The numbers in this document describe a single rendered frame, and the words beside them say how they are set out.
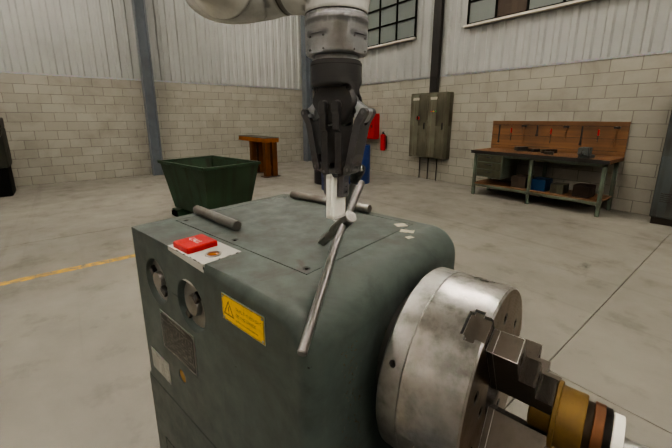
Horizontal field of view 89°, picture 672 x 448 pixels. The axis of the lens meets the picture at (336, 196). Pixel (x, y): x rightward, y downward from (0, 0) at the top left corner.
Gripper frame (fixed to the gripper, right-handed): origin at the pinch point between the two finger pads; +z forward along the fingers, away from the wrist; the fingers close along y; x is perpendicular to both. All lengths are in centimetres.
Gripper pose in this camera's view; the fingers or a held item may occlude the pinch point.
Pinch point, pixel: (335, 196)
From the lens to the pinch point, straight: 54.3
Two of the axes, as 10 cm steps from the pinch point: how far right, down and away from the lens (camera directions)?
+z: 0.0, 9.8, 2.2
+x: 6.4, -1.7, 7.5
